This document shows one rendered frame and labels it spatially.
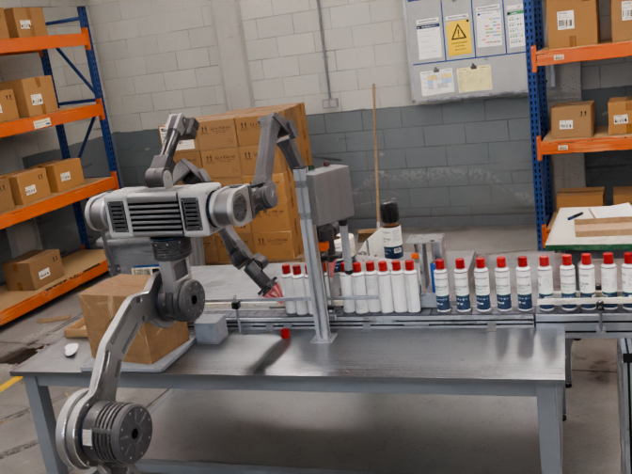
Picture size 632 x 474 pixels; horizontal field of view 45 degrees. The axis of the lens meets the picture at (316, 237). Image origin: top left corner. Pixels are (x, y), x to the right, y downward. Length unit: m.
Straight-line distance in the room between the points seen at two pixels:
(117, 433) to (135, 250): 3.14
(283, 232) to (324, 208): 3.76
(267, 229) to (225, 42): 2.33
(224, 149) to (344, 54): 1.73
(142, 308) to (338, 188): 0.82
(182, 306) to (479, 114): 5.07
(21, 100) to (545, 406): 5.45
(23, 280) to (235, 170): 2.04
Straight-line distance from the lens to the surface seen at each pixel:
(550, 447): 2.66
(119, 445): 2.35
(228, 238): 3.10
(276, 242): 6.56
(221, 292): 3.70
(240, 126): 6.45
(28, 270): 6.93
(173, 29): 8.44
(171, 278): 2.61
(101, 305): 3.00
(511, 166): 7.32
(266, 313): 3.16
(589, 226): 4.26
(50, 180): 7.24
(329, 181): 2.77
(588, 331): 2.90
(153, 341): 2.95
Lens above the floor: 1.94
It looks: 15 degrees down
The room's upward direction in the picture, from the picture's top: 8 degrees counter-clockwise
